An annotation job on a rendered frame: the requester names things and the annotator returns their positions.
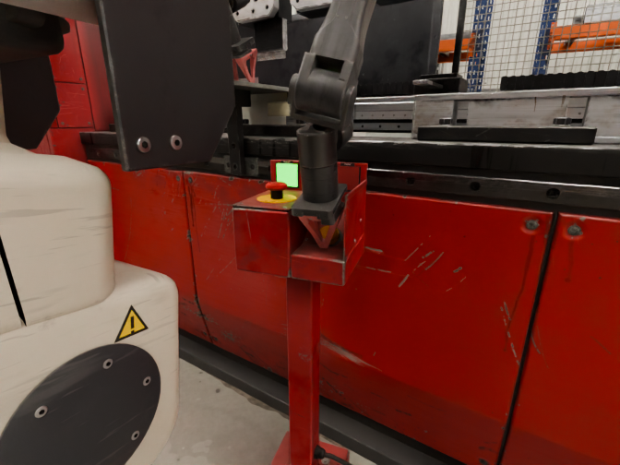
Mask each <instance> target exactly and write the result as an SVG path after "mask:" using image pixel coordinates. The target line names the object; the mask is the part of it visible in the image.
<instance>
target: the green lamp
mask: <svg viewBox="0 0 620 465"><path fill-rule="evenodd" d="M277 182H284V183H285V184H287V186H298V184H297V164H286V163H277Z"/></svg>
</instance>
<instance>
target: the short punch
mask: <svg viewBox="0 0 620 465"><path fill-rule="evenodd" d="M254 33H255V49H257V61H266V60H273V59H281V58H286V52H285V51H287V50H288V47H287V19H285V18H277V19H272V20H268V21H263V22H257V23H254Z"/></svg>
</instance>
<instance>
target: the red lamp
mask: <svg viewBox="0 0 620 465"><path fill-rule="evenodd" d="M338 184H346V185H347V190H353V189H354V188H355V187H356V186H357V185H359V167H351V166H338Z"/></svg>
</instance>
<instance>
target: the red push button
mask: <svg viewBox="0 0 620 465"><path fill-rule="evenodd" d="M287 187H288V186H287V184H285V183H284V182H269V183H267V184H266V188H267V190H270V197H271V198H272V199H282V198H283V191H282V190H285V189H287Z"/></svg>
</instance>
